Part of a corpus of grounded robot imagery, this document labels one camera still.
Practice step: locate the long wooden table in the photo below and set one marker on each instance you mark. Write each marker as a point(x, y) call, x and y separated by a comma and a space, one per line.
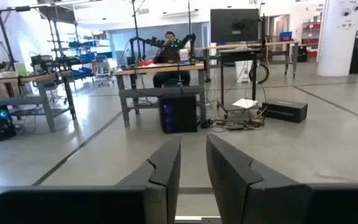
point(278, 43)

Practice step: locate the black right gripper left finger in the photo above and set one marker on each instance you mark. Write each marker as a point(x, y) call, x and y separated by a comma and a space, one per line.
point(154, 193)

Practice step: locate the white paper sheet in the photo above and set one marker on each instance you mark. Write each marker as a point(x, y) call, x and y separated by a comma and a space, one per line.
point(245, 103)

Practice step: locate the wooden top work table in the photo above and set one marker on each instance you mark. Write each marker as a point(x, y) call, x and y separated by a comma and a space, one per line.
point(154, 69)

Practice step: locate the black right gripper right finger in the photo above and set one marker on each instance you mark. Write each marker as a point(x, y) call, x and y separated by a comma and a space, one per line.
point(247, 193)

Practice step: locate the grey-legged wooden work table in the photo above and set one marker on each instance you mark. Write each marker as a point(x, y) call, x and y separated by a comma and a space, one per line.
point(26, 77)

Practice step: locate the black background robot arm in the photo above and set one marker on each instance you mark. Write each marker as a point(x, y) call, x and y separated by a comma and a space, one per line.
point(189, 39)
point(141, 42)

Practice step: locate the black metal station frame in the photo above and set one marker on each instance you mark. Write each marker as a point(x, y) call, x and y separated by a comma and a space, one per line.
point(3, 31)

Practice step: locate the white waste bin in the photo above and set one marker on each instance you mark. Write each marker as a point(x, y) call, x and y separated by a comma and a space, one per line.
point(242, 71)

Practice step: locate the black computer tower purple light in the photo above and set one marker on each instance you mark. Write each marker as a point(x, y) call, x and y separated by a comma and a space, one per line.
point(179, 113)

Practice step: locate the white box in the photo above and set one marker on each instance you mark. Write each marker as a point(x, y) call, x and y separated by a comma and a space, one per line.
point(184, 56)

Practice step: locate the black box on floor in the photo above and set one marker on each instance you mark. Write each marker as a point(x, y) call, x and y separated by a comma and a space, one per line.
point(284, 111)

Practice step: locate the white round pillar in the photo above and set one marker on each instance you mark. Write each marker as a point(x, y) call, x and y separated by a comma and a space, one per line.
point(337, 46)

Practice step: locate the red storage shelf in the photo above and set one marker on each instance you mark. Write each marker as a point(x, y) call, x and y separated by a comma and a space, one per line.
point(311, 37)

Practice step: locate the grey office chair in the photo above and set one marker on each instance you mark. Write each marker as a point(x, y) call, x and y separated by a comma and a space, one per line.
point(102, 70)

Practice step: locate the blue storage bin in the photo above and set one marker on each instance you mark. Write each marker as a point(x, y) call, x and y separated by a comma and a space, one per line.
point(286, 36)

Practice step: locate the person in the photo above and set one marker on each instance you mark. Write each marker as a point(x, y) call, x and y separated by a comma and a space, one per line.
point(169, 56)

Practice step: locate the black monitor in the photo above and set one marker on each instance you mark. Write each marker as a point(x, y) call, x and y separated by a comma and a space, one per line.
point(233, 26)

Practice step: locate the blue bin shelf rack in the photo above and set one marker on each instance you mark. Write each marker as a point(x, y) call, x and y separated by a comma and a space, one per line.
point(87, 56)

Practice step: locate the black monitor stand cart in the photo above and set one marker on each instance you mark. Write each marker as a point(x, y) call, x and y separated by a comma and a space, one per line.
point(238, 56)

